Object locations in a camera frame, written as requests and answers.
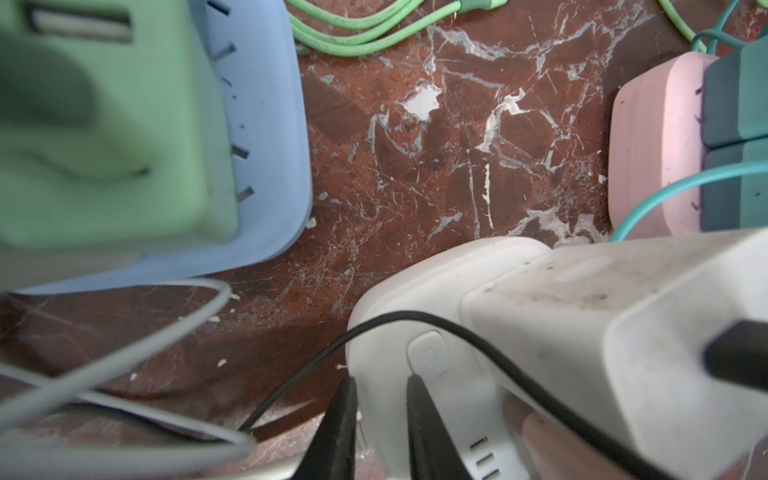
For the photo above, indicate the green plug adapter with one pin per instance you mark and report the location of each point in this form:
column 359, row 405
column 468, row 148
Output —
column 114, row 132

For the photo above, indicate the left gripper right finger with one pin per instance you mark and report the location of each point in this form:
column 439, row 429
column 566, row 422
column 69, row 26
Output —
column 432, row 454

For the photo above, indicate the pink power strip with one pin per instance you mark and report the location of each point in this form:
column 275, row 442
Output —
column 655, row 132

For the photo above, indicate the teal plugs on pink strip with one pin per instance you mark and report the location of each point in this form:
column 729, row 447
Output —
column 734, row 130

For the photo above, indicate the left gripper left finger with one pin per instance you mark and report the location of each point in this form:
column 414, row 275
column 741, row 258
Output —
column 332, row 451

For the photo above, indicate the blue power strip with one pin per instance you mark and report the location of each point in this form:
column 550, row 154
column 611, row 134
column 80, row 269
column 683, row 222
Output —
column 256, row 63

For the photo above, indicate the white charger block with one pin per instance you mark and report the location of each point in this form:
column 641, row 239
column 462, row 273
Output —
column 617, row 331

